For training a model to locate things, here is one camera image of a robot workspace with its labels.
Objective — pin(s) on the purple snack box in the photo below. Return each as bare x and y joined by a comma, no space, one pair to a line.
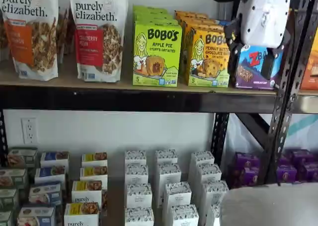
244,177
310,171
301,156
247,160
287,173

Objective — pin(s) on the small blue snack box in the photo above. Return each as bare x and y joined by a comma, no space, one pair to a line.
36,216
54,159
49,175
44,195

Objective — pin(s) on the blue purple Zbar box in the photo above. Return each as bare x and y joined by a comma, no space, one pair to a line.
251,69

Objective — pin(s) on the small green snack box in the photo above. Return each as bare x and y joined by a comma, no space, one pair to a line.
5,218
22,156
8,198
12,178

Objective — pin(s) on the white wall outlet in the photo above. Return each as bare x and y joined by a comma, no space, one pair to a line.
29,130

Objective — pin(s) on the large orange box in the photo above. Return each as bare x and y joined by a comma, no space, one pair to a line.
310,69

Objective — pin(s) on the yellow Bobo's peanut butter box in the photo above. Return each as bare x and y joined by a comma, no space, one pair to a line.
186,49
191,13
208,62
196,18

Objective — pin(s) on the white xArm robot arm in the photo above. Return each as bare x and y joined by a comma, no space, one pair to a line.
270,206

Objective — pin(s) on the green Bobo's apple pie box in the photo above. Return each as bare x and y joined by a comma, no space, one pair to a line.
149,8
156,54
151,14
154,20

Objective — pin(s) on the white patterned pantry box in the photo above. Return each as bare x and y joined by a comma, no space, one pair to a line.
215,216
136,173
169,173
139,217
166,157
202,158
183,216
214,193
139,196
177,196
208,173
135,157

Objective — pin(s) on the orange label granola bag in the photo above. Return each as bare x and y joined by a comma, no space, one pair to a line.
29,37

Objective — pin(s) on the white granola bag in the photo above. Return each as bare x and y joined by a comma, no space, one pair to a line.
65,29

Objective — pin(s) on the black metal shelf rack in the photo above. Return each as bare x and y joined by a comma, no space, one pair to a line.
285,99
124,101

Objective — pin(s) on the yellow white granola box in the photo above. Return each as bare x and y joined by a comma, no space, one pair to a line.
93,174
94,159
87,192
82,214

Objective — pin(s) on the red label granola bag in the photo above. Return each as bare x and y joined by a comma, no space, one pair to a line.
99,37

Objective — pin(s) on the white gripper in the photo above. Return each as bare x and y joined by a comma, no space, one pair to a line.
261,12

